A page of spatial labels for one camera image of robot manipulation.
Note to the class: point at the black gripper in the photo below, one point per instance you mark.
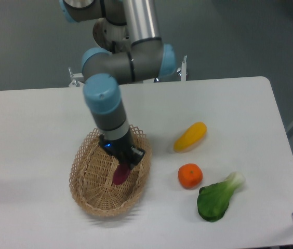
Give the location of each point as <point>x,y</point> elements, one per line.
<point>123,149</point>

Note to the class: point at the purple sweet potato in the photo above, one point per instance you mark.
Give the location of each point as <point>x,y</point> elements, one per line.
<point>121,173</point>

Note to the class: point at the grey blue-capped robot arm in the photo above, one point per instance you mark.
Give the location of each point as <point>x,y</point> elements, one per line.
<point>105,69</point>

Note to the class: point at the oval wicker basket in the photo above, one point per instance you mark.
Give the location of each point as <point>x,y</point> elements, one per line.
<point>91,175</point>

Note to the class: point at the orange tangerine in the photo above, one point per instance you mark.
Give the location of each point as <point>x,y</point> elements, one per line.
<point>190,175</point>

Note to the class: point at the green bok choy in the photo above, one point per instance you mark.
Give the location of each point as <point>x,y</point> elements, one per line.
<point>213,200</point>

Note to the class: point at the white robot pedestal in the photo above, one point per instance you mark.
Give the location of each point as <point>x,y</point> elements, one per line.
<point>113,38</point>

